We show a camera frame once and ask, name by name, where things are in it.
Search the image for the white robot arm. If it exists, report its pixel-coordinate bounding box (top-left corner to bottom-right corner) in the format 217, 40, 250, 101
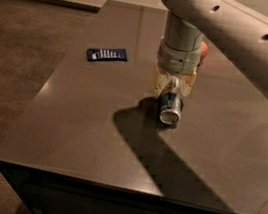
158, 0, 268, 99

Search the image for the red apple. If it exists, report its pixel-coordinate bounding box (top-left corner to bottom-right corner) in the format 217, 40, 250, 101
198, 41, 208, 66

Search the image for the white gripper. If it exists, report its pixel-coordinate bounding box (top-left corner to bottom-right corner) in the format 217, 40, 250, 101
153, 40, 202, 98

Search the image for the Red Bull can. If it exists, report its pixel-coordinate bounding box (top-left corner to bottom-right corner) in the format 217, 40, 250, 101
159, 91, 182, 125

